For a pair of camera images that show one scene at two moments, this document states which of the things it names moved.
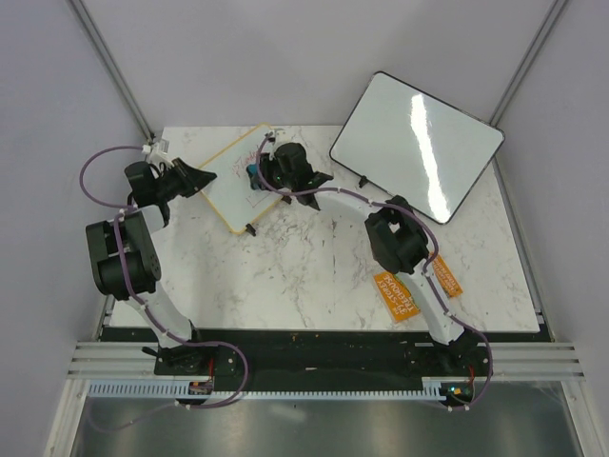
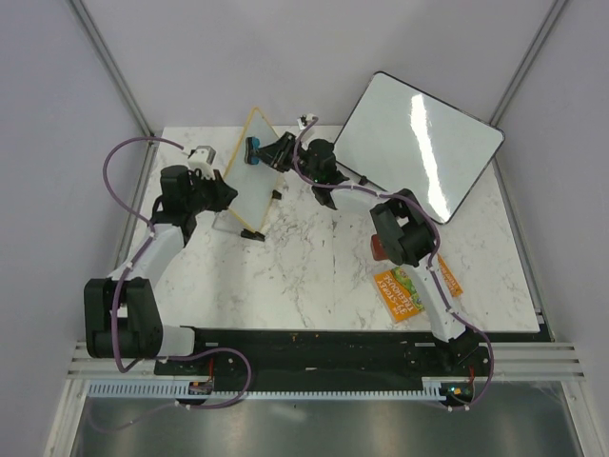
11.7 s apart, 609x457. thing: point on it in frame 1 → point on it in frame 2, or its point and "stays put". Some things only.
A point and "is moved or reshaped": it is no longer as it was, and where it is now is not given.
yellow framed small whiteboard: [231, 191] is moved or reshaped
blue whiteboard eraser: [255, 179] → [251, 156]
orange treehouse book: [397, 299] stays put
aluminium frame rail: [89, 360] stays put
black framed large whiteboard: [427, 152] stays put
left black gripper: [191, 180] → [223, 193]
